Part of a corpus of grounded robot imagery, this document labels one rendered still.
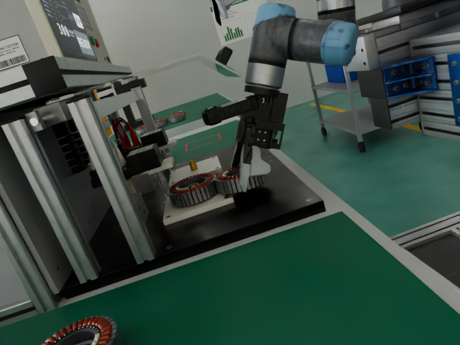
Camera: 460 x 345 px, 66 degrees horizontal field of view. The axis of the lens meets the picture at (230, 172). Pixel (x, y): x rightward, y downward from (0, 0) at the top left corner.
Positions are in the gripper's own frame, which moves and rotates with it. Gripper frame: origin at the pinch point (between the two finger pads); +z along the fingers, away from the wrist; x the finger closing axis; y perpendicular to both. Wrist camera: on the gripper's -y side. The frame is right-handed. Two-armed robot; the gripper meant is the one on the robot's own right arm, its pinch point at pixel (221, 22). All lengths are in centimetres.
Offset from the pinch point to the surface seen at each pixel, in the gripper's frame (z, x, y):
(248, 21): -38, 483, 127
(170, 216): 37, -49, -30
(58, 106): 10, -55, -40
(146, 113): 19.1, -0.4, -32.0
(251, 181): 35, -53, -13
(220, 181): 33, -50, -18
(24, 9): -6, -51, -40
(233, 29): -33, 484, 100
